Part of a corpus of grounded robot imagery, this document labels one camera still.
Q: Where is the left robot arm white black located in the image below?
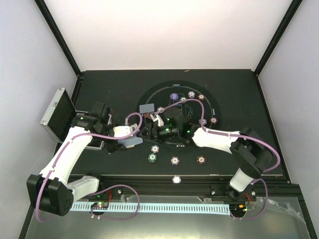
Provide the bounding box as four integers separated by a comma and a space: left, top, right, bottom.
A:
26, 103, 131, 216

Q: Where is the blue poker chip stack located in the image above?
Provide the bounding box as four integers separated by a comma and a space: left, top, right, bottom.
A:
170, 157, 179, 165

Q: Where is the aluminium poker chip case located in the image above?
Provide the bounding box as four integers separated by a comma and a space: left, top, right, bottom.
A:
40, 88, 112, 143

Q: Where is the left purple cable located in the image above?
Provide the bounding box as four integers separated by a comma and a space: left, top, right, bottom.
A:
35, 112, 144, 222

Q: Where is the red chip mat top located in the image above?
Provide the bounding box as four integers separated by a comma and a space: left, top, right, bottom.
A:
198, 94, 205, 101

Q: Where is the round black poker mat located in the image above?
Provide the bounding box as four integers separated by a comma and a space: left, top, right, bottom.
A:
138, 81, 222, 153

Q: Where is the purple round blind button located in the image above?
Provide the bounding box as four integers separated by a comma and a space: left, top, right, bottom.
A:
170, 93, 179, 101

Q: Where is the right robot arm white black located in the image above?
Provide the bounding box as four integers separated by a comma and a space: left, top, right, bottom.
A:
138, 107, 275, 202

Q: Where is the red poker chip stack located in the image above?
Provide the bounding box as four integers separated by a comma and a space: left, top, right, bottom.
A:
196, 156, 206, 164

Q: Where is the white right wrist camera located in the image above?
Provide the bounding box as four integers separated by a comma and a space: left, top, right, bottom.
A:
150, 113, 164, 127

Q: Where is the white chip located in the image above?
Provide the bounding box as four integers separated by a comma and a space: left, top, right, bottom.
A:
172, 175, 181, 184

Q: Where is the green poker chip stack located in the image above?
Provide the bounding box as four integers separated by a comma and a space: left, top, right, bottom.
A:
148, 153, 157, 163

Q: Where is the blue playing card deck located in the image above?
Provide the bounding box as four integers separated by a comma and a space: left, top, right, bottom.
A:
118, 134, 143, 148

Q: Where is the red chip mat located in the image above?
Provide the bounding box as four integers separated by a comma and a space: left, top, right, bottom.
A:
198, 94, 205, 101
210, 117, 218, 125

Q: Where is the white slotted cable duct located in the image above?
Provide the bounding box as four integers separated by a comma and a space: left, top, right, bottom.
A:
70, 202, 230, 216

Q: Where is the dealt blue card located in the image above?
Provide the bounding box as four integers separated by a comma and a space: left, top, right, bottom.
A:
139, 104, 155, 114

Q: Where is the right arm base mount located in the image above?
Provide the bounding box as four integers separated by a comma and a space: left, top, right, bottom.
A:
210, 184, 256, 218

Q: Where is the red triangular dealer button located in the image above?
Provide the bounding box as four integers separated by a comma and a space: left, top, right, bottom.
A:
143, 113, 157, 120

